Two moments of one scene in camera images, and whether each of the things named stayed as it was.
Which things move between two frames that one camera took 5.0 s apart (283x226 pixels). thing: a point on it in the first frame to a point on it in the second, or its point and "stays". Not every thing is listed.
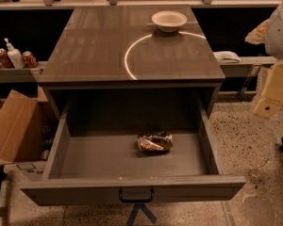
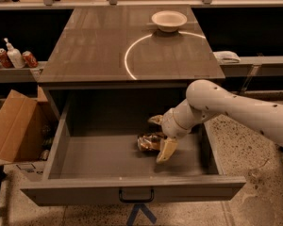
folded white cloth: [226, 56] stays
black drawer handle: [136, 201] stays
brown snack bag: [155, 141] stays
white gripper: [280, 35] to [170, 125]
